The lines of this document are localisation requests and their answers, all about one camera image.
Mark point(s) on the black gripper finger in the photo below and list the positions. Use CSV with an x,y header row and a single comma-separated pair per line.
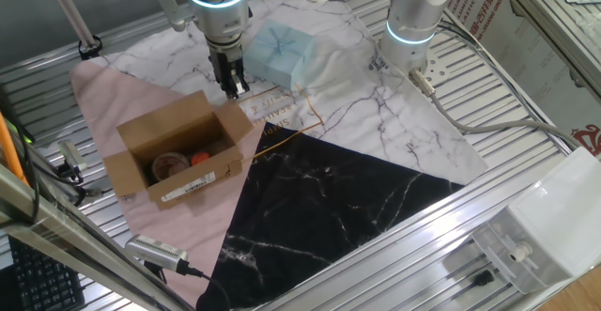
x,y
232,91
242,84

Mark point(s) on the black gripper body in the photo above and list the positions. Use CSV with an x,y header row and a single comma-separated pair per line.
x,y
226,64

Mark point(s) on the brown cardboard box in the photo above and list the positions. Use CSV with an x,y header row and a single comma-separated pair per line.
x,y
164,128

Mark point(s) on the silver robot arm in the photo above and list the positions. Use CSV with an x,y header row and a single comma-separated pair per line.
x,y
220,15

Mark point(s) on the light blue gift box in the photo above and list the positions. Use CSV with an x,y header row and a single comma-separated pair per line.
x,y
277,57

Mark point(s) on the small orange basketball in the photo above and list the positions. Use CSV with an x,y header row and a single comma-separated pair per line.
x,y
200,158

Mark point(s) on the marble pattern tablecloth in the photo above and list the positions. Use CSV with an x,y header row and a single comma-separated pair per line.
x,y
357,113

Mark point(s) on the black pole clamp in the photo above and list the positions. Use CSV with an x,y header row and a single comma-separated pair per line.
x,y
89,48

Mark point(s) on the silver metal pole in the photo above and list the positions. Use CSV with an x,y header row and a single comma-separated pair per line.
x,y
70,12

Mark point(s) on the orange pole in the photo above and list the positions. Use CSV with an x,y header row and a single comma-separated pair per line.
x,y
7,146

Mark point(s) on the black keyboard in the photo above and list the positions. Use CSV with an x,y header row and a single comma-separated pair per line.
x,y
42,283

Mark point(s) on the printed cardboard panel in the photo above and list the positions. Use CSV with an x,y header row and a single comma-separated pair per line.
x,y
530,57

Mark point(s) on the black table plug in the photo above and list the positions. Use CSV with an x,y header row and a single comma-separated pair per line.
x,y
483,278

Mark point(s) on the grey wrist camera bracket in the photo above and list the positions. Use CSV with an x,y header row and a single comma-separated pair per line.
x,y
171,12

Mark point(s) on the small silver camera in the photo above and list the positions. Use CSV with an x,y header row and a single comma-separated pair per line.
x,y
71,153

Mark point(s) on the silver depth camera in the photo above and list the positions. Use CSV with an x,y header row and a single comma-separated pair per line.
x,y
155,252

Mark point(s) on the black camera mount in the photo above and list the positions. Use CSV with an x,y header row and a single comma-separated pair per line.
x,y
70,172

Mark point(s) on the white plastic enclosure box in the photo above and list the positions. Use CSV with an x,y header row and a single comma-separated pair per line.
x,y
554,222

